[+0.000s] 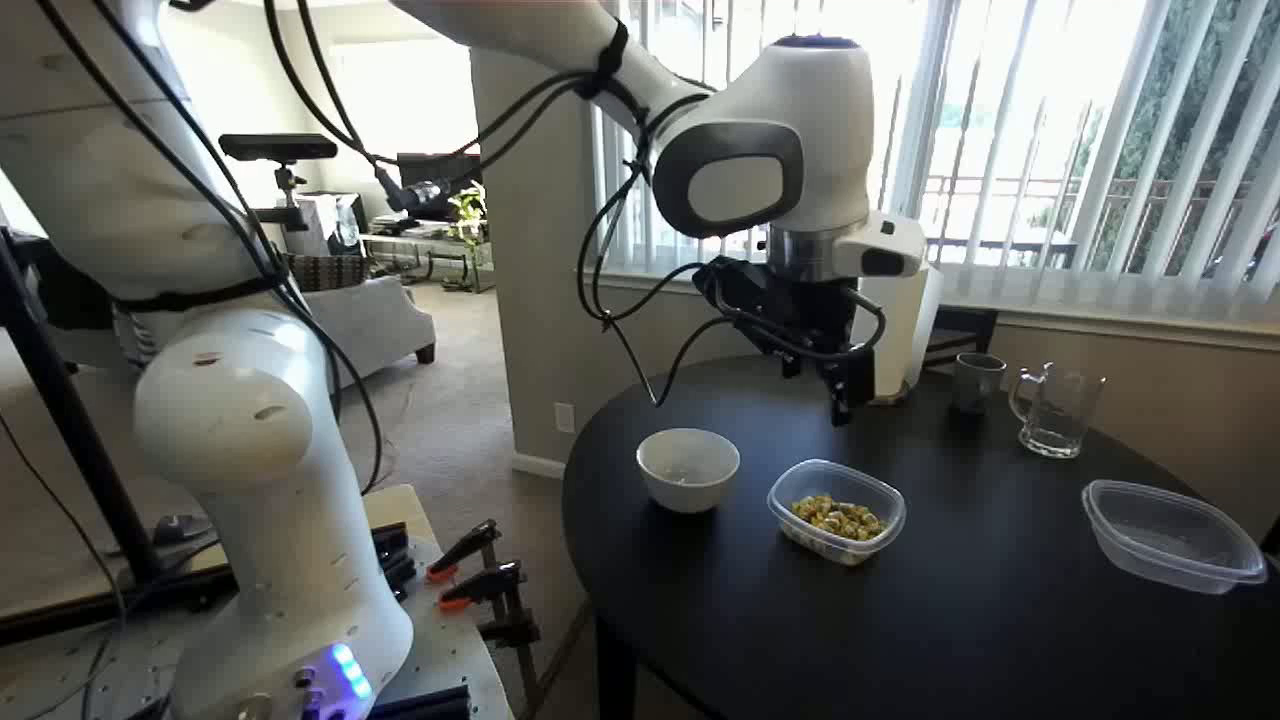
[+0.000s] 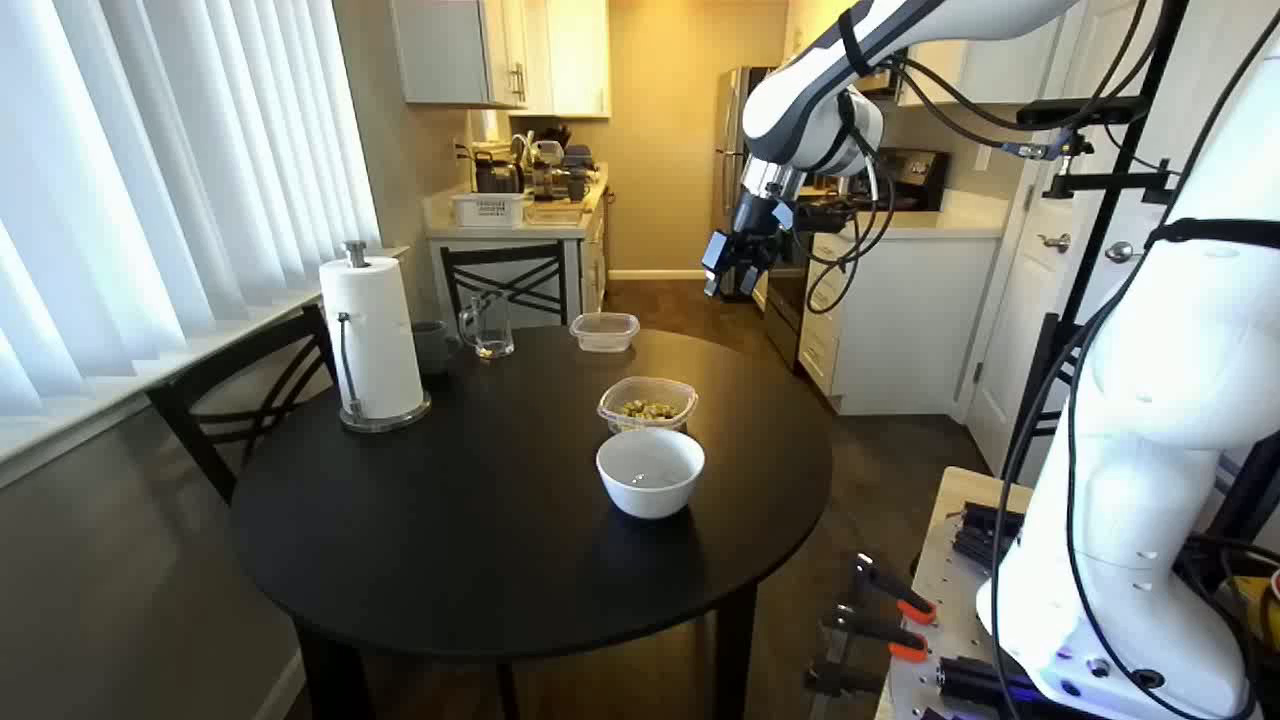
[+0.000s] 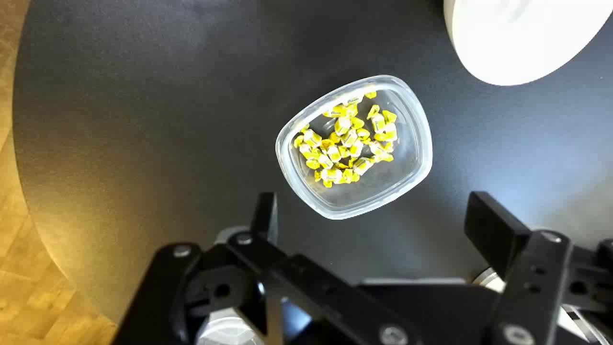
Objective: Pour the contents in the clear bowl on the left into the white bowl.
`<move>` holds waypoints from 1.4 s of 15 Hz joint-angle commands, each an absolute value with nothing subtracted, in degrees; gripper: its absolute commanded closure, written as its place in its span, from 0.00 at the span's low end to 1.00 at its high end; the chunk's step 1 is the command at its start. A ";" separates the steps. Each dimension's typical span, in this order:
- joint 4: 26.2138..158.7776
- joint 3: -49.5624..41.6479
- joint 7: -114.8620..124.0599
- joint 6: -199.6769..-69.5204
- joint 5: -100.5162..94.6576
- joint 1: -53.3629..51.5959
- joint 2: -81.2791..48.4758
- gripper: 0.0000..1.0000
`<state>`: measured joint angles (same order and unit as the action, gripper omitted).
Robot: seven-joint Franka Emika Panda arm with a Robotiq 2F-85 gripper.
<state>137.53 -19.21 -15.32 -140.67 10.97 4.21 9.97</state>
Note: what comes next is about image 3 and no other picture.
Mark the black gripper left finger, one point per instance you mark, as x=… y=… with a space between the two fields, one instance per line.
x=265 y=221

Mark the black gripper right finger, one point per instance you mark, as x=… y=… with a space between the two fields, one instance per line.
x=499 y=232

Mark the yellow corn kernels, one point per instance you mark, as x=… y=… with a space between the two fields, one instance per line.
x=346 y=144

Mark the clear plastic bowl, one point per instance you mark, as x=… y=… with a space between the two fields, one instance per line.
x=409 y=146

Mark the white ceramic bowl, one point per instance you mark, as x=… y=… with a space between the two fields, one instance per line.
x=518 y=38

